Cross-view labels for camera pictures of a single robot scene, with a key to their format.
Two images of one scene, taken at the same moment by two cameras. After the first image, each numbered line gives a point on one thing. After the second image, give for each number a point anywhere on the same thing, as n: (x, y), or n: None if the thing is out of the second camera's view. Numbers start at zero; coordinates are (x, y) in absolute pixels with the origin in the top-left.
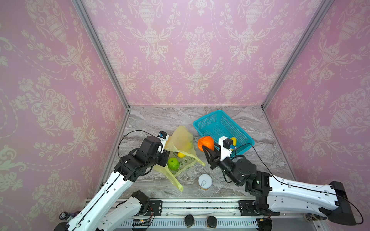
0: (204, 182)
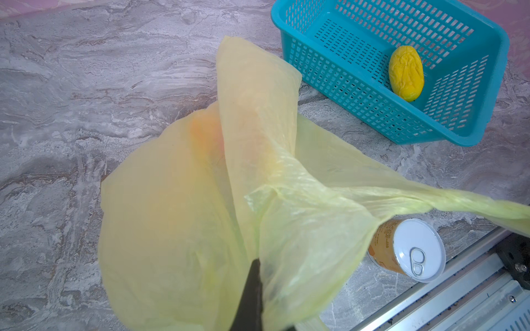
0: (413, 247)
